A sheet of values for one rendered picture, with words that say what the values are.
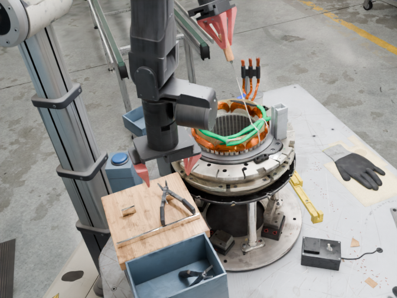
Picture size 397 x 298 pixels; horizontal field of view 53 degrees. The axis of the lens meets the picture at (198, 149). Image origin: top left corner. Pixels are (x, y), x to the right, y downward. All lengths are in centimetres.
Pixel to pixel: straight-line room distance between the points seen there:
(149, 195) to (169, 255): 16
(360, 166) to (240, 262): 54
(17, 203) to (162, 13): 229
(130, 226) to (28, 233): 170
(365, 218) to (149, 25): 89
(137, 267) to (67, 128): 51
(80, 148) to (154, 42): 68
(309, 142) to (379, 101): 181
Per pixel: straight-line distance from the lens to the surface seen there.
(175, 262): 85
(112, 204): 92
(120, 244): 82
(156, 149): 72
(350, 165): 139
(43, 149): 312
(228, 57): 88
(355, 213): 126
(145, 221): 86
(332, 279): 111
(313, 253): 109
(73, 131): 118
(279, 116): 94
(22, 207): 270
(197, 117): 64
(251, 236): 108
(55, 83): 112
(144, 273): 85
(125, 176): 107
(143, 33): 60
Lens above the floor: 170
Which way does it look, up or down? 38 degrees down
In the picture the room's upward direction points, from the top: 7 degrees counter-clockwise
